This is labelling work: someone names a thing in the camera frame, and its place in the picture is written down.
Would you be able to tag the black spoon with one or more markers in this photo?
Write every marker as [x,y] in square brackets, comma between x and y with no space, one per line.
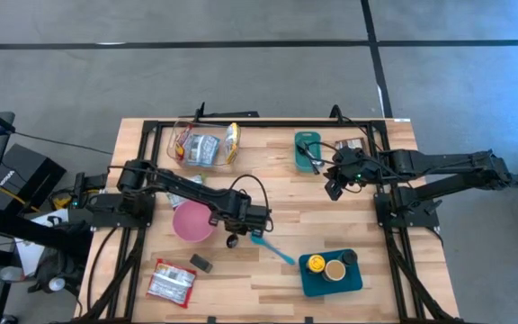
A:
[232,241]

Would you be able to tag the red ramen noodle pack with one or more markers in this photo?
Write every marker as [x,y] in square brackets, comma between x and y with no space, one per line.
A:
[180,144]

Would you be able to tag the white round cup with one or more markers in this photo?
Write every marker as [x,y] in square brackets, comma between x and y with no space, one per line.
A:
[56,283]

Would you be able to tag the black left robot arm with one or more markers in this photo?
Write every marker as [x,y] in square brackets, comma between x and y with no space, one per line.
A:
[187,189]

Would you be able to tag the long black table bracket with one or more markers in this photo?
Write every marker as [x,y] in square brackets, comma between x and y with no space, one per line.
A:
[227,114]

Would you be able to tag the teal cutting board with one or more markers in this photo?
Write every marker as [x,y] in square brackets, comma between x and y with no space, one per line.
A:
[301,166]

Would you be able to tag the clear plastic container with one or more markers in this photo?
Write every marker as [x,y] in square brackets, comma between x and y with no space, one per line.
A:
[205,128]

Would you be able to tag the white paper sheet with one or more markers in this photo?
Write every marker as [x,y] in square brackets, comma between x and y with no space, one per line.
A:
[29,256]

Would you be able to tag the black case white logo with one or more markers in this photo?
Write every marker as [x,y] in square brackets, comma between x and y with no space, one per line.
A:
[29,175]

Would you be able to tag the teal silicone spatula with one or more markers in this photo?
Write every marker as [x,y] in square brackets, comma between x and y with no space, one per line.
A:
[272,249]

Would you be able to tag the tan-lid furikake seasoning jar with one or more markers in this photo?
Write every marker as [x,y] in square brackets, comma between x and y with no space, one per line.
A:
[334,270]

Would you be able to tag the short black table bracket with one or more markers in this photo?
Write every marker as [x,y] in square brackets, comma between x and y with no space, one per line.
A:
[336,112]

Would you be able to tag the blue edged ramen noodle pack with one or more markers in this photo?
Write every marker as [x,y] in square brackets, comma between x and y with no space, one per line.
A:
[200,149]

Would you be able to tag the teal plastic bin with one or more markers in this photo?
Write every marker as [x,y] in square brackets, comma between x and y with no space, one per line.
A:
[335,285]

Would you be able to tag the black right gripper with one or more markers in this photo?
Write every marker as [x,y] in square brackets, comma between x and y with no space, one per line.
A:
[351,168]

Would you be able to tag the red white ramen pack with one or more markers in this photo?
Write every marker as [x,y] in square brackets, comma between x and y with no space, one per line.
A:
[171,282]

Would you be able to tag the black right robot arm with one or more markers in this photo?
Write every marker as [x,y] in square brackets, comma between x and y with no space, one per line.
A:
[443,162]

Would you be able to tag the dark small box white print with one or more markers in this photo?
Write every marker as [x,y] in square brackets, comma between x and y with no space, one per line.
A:
[201,263]

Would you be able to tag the pink plastic bowl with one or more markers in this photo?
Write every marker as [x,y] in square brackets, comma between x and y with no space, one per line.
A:
[191,222]

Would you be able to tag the black metal table frame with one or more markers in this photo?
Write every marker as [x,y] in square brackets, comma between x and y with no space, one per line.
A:
[259,123]

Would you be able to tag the white green food packet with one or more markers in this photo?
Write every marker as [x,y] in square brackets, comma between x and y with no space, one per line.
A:
[175,200]

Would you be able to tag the brown food packet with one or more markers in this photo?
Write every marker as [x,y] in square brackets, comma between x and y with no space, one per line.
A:
[351,144]

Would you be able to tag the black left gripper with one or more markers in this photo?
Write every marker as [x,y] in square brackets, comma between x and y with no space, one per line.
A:
[241,209]

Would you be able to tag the yellow ramen noodle pack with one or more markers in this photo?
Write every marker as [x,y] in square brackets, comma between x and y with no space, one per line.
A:
[232,143]

